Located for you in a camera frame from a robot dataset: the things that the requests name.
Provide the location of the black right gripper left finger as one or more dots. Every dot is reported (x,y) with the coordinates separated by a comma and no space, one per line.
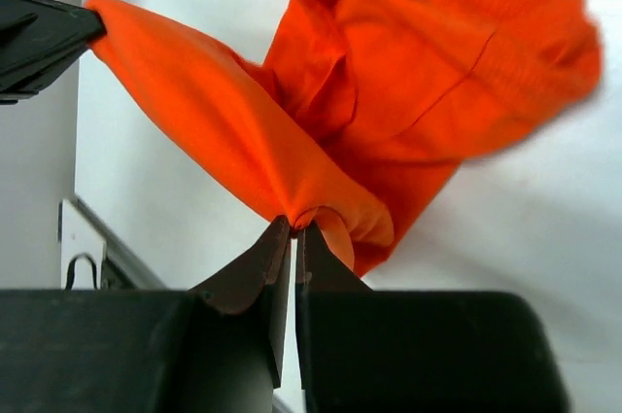
(217,347)

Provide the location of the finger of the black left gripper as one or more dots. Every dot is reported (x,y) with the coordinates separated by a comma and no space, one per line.
(40,40)

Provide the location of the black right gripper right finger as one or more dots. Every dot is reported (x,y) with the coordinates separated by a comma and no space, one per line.
(363,350)

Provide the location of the orange t-shirt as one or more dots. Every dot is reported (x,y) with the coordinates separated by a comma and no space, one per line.
(362,109)

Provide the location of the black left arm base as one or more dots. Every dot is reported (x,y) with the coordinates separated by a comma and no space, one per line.
(85,261)

